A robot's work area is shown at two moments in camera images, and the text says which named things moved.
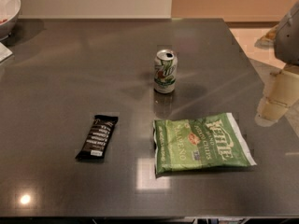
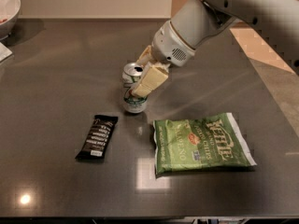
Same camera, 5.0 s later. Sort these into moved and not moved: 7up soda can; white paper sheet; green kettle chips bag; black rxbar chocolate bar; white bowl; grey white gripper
Moved: grey white gripper; 7up soda can
Not moved: black rxbar chocolate bar; green kettle chips bag; white paper sheet; white bowl
